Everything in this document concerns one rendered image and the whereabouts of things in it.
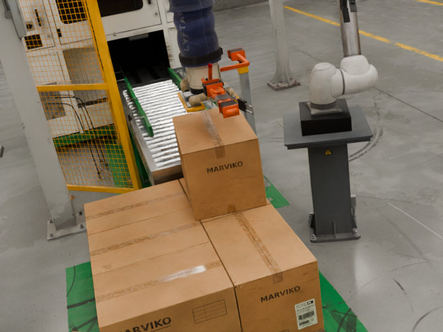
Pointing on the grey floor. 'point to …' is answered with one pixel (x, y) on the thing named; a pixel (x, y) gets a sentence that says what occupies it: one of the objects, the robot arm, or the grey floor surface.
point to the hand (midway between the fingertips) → (350, 14)
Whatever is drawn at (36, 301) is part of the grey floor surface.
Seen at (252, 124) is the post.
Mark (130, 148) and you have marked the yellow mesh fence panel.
